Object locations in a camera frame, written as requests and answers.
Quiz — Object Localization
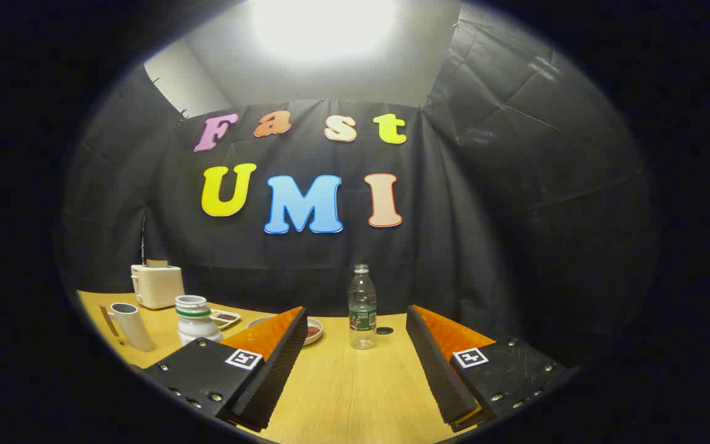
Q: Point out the clear plastic water bottle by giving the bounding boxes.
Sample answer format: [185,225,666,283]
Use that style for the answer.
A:
[348,264,378,350]

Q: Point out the round white plate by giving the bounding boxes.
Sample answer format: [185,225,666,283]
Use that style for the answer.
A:
[247,316,324,346]

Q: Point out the small white divided dish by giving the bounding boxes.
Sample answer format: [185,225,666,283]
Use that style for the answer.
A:
[210,310,242,330]

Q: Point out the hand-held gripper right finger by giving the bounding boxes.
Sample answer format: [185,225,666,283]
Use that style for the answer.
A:
[406,305,577,432]

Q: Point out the white juice bottle green ring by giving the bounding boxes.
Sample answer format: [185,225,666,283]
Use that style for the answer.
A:
[174,295,223,346]

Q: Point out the cream toaster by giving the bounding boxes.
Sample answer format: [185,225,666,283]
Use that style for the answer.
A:
[131,264,186,310]

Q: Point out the white cup wooden handle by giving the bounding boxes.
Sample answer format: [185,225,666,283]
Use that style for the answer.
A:
[99,302,157,352]

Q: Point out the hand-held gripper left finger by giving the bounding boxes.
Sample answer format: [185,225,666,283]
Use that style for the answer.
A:
[143,306,309,432]

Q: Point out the wooden table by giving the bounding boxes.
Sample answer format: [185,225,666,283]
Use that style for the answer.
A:
[76,290,504,444]

